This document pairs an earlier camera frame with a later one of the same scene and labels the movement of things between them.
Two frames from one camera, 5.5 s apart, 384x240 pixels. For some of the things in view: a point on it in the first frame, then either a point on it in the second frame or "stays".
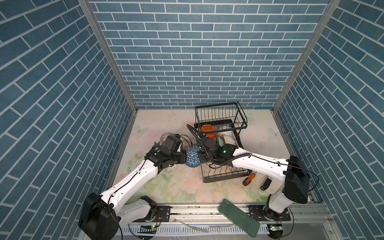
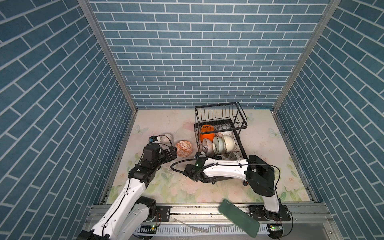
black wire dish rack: (217, 127) stays
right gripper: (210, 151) -> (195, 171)
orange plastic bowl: (207, 127) stays
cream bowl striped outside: (229, 140) stays
